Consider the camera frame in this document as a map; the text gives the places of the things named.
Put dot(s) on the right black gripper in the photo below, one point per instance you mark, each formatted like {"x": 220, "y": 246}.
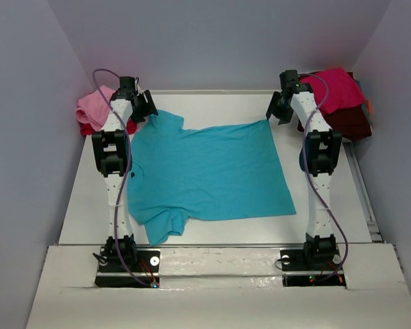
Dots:
{"x": 279, "y": 107}

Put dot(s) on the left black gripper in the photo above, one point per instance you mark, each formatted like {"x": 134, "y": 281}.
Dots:
{"x": 144, "y": 105}

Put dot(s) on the turquoise t shirt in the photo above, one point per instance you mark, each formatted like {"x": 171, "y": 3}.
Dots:
{"x": 213, "y": 174}

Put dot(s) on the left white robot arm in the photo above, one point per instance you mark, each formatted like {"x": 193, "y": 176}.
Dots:
{"x": 111, "y": 146}

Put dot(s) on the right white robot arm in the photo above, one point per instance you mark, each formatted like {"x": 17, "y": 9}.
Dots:
{"x": 318, "y": 159}

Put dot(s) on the pink folded t shirt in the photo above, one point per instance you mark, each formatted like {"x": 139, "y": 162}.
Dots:
{"x": 92, "y": 111}

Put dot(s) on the magenta t shirt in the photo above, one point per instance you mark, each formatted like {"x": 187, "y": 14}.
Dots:
{"x": 343, "y": 91}

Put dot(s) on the red folded t shirt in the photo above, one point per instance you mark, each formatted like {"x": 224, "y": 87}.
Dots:
{"x": 85, "y": 129}

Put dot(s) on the dark red t shirt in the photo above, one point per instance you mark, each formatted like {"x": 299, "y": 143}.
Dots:
{"x": 338, "y": 119}

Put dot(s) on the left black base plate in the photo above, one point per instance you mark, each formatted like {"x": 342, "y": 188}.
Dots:
{"x": 112, "y": 274}

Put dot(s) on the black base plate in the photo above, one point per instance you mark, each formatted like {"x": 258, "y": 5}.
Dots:
{"x": 298, "y": 271}
{"x": 112, "y": 274}

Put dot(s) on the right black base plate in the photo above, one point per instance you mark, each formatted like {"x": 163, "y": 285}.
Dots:
{"x": 298, "y": 271}

